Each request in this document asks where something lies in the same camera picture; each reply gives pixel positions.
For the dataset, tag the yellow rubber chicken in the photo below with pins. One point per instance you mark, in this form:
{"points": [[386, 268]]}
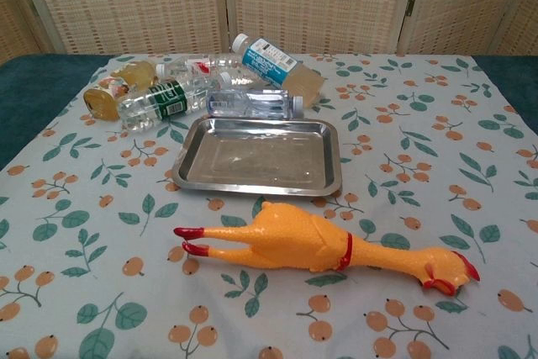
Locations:
{"points": [[294, 237]]}

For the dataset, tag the silver metal tray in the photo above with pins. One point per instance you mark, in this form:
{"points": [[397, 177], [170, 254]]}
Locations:
{"points": [[252, 157]]}

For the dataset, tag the clear label water bottle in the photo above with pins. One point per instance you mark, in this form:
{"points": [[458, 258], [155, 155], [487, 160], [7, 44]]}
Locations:
{"points": [[248, 103]]}

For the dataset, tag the blue label bottle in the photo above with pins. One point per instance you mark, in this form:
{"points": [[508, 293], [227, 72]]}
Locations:
{"points": [[269, 58]]}

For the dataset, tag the green label clear bottle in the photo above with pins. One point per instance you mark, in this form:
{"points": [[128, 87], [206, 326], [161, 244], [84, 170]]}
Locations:
{"points": [[168, 99]]}

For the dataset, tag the red label clear bottle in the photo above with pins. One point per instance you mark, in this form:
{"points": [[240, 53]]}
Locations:
{"points": [[197, 64]]}

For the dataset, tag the yellow tea bottle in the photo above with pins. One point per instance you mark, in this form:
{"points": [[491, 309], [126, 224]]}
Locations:
{"points": [[103, 100]]}

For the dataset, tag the metal screen hinge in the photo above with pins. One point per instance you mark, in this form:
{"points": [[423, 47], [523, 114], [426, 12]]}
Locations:
{"points": [[410, 6]]}

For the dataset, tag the woven folding screen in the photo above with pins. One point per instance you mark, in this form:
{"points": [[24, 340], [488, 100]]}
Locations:
{"points": [[126, 1]]}

